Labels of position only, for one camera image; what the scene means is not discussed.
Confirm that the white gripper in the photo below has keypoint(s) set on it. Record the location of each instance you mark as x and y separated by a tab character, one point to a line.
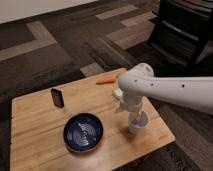
133	105

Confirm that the white ceramic cup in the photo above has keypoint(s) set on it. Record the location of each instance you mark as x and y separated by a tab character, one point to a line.
136	125

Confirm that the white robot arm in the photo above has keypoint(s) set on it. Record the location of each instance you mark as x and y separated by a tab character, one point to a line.
192	92

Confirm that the white rectangular sponge block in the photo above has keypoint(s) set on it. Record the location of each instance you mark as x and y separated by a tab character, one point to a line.
117	93

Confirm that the orange carrot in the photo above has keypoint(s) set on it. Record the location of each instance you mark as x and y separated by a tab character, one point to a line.
106	80

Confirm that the dark blue bowl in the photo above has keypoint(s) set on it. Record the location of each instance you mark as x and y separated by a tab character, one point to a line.
83	132

